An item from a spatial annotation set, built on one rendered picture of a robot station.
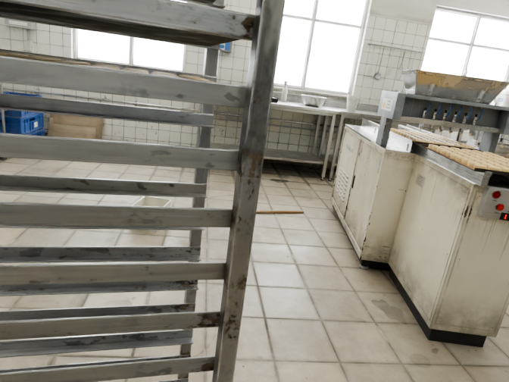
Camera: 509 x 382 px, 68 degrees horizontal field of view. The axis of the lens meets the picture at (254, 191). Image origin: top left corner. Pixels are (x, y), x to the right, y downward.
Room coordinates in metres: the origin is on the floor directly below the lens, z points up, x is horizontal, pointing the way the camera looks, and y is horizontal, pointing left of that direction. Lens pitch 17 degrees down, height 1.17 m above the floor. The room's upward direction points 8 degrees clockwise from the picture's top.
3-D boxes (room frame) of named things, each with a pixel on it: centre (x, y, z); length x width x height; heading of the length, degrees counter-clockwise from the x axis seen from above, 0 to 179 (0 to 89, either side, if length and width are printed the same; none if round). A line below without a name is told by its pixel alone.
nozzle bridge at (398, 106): (2.49, -1.12, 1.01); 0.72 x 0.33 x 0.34; 90
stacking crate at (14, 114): (4.30, 2.84, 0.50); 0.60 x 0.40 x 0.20; 11
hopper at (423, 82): (2.49, -1.12, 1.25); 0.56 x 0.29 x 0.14; 90
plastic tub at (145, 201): (2.66, 0.75, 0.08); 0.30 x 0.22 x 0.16; 175
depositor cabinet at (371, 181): (2.96, -1.12, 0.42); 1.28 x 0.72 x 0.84; 0
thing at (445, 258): (1.98, -1.12, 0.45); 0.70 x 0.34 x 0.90; 0
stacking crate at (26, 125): (4.30, 2.84, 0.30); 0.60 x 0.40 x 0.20; 9
